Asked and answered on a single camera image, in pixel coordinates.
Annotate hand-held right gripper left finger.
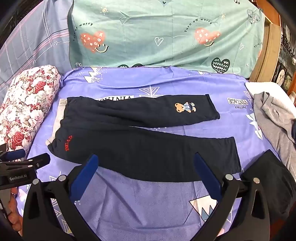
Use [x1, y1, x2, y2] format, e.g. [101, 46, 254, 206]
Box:
[22, 154, 100, 241]

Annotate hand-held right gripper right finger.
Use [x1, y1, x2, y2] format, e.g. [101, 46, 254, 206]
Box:
[194, 152, 271, 241]

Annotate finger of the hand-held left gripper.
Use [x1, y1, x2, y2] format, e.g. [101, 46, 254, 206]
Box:
[0, 152, 51, 173]
[0, 148, 26, 163]

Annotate dark navy pants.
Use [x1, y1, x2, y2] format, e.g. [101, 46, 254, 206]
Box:
[46, 94, 242, 183]

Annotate person's left hand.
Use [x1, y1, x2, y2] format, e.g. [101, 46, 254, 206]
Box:
[6, 187, 24, 232]

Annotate floral rolled quilt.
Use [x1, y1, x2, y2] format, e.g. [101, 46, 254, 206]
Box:
[0, 65, 62, 160]

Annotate purple printed bedsheet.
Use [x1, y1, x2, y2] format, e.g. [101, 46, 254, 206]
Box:
[17, 65, 281, 241]

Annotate black garment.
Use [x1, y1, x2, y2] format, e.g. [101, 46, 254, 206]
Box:
[240, 149, 296, 223]

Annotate grey garment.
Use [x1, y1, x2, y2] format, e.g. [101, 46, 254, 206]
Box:
[253, 91, 296, 178]

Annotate white cloth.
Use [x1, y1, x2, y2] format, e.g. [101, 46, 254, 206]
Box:
[245, 82, 296, 109]

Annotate grey plaid sheet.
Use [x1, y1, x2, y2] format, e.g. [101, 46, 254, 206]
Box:
[0, 0, 74, 98]

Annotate framed pictures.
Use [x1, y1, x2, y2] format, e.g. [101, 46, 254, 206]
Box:
[272, 21, 296, 93]

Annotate green heart print sheet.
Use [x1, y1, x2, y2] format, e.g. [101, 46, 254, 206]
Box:
[68, 0, 266, 79]

